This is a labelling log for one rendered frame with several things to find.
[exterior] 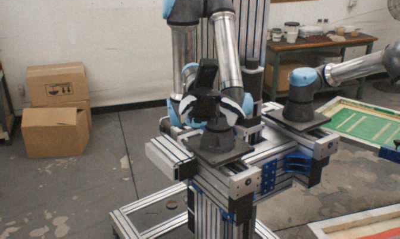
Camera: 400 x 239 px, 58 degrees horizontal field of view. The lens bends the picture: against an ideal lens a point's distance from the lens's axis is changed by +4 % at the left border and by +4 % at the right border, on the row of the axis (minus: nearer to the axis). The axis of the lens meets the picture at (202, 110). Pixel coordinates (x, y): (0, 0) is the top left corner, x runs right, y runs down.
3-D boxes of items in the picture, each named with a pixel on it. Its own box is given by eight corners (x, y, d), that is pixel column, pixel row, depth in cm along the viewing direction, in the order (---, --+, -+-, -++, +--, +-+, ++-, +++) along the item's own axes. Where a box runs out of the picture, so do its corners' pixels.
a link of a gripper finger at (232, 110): (248, 132, 85) (220, 118, 91) (253, 110, 83) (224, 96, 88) (240, 135, 83) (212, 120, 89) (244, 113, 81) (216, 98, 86)
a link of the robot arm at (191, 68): (204, 85, 114) (204, 60, 111) (210, 98, 104) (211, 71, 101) (180, 86, 113) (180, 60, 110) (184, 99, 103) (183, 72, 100)
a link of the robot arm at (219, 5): (230, -5, 132) (248, 120, 118) (200, -4, 131) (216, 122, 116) (236, -26, 121) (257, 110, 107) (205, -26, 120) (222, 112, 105)
